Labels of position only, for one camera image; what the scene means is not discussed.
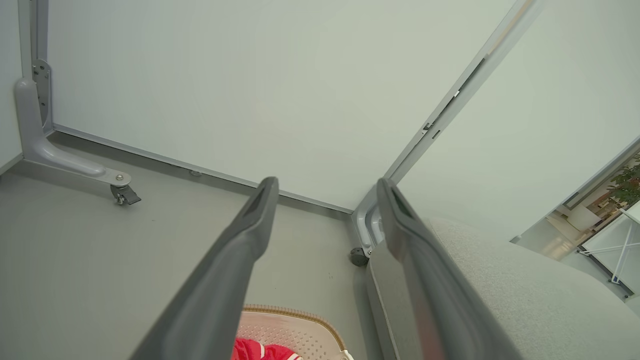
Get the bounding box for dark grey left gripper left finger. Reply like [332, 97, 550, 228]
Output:
[130, 176, 279, 360]

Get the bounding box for white folding table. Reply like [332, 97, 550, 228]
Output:
[576, 200, 640, 287]

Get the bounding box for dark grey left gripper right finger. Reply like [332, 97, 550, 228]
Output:
[376, 178, 523, 360]

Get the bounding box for cream perforated laundry basket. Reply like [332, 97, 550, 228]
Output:
[235, 304, 355, 360]

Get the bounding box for green potted plant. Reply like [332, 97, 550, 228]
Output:
[607, 154, 640, 207]

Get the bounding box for red jersey with white trim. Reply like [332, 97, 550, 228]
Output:
[231, 338, 303, 360]

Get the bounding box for grey partition foot with caster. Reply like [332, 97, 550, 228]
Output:
[14, 59, 142, 206]
[349, 185, 387, 267]

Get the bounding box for aluminium partition post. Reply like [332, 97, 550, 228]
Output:
[384, 0, 543, 187]
[17, 0, 51, 136]

